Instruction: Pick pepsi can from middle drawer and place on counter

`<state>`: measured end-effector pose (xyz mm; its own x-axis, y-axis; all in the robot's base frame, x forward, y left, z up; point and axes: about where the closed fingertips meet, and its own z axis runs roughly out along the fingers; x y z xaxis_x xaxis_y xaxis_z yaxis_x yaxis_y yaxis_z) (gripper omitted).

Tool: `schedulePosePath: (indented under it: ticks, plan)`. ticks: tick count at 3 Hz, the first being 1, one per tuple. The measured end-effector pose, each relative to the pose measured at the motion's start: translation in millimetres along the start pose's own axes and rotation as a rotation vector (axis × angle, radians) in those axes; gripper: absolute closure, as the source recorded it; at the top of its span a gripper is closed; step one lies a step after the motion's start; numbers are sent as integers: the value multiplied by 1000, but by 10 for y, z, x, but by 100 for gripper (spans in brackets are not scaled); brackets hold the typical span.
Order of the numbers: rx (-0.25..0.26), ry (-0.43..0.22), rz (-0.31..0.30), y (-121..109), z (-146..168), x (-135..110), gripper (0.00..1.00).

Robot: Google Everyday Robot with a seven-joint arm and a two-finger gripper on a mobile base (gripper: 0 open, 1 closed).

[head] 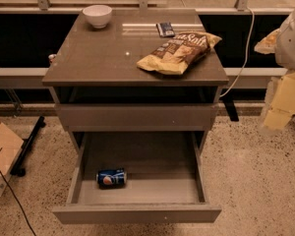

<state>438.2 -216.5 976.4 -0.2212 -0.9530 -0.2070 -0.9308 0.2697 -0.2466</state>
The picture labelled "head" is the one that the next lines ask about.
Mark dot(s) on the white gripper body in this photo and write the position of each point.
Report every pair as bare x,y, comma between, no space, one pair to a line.
292,44

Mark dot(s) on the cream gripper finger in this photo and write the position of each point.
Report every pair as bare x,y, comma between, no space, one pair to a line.
268,43

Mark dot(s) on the blue pepsi can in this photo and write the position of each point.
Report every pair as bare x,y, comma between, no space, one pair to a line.
111,177

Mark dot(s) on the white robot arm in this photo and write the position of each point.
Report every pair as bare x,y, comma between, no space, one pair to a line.
285,44

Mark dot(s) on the open grey middle drawer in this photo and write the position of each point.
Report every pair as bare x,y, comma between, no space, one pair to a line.
164,180

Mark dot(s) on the grey drawer cabinet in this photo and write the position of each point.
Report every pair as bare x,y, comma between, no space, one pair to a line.
97,86

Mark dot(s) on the small can behind cabinet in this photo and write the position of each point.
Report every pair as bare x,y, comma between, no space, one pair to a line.
51,58

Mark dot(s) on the yellow brown chip bag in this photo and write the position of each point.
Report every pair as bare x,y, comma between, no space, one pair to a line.
179,52

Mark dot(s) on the white ceramic bowl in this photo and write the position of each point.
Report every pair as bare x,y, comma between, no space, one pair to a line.
98,15

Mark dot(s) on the black stand leg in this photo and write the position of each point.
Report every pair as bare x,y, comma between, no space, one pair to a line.
18,168

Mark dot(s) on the cardboard box left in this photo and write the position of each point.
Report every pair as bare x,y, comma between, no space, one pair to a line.
10,148

